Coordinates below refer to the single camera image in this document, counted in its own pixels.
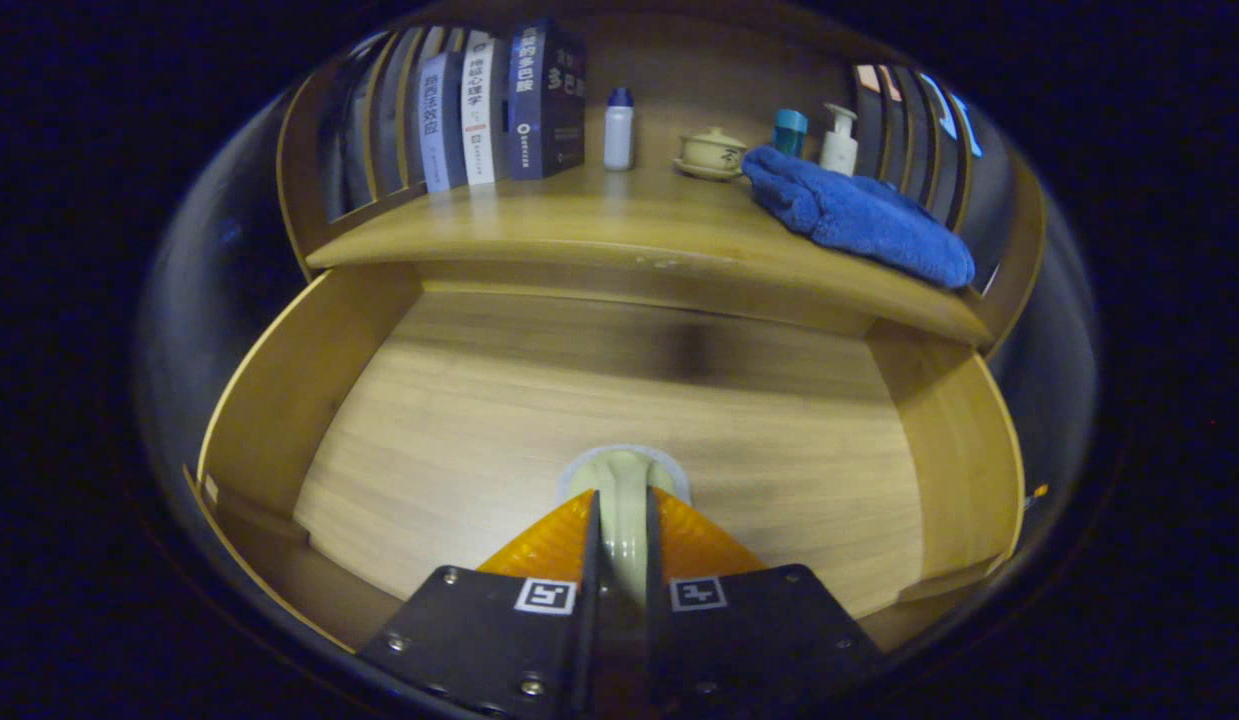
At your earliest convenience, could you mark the wooden drawer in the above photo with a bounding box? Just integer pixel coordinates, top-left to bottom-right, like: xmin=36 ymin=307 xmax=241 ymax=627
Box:
xmin=184 ymin=262 xmax=1028 ymax=656

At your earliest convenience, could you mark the blue folded towel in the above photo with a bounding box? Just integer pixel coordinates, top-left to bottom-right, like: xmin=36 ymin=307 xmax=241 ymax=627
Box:
xmin=741 ymin=146 xmax=977 ymax=290

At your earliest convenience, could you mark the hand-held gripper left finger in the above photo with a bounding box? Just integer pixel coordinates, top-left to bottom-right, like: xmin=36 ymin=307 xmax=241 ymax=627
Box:
xmin=357 ymin=488 xmax=602 ymax=719

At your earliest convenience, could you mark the light blue book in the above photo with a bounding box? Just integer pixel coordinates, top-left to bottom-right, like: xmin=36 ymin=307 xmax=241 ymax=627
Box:
xmin=417 ymin=52 xmax=470 ymax=194

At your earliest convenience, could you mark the white book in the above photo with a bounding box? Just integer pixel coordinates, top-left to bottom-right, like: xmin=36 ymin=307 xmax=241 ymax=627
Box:
xmin=461 ymin=38 xmax=510 ymax=186

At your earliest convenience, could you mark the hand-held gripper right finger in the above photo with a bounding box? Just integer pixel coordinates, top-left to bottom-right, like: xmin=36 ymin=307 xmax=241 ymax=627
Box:
xmin=644 ymin=487 xmax=885 ymax=716

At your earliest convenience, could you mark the beige lidded teacup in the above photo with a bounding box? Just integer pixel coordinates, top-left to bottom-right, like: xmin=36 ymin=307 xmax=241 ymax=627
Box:
xmin=674 ymin=126 xmax=750 ymax=183

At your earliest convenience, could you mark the white pump bottle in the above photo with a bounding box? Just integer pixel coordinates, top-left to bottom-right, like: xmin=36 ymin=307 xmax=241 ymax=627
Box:
xmin=817 ymin=103 xmax=860 ymax=178

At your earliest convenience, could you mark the wooden cabinet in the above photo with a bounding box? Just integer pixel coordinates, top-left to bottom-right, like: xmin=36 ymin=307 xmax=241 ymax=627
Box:
xmin=276 ymin=10 xmax=1048 ymax=361

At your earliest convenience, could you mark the black backdrop cloth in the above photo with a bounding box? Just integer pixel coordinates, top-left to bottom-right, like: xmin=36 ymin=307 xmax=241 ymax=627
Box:
xmin=134 ymin=30 xmax=1100 ymax=501

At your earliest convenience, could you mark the wooden countertop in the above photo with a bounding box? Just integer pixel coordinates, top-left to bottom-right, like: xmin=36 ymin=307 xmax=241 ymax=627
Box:
xmin=304 ymin=150 xmax=995 ymax=346

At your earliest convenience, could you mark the teal bottle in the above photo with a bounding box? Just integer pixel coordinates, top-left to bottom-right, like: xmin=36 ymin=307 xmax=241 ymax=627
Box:
xmin=773 ymin=108 xmax=809 ymax=159

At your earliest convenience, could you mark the white bottle blue cap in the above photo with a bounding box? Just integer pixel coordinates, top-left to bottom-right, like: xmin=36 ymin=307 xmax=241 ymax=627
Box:
xmin=603 ymin=87 xmax=636 ymax=172

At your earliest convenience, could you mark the pale green ceramic ornament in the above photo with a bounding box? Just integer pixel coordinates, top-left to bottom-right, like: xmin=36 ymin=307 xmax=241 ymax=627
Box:
xmin=557 ymin=445 xmax=692 ymax=606

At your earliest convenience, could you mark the dark blue book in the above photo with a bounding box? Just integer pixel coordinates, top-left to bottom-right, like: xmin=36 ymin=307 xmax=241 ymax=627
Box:
xmin=507 ymin=18 xmax=588 ymax=181

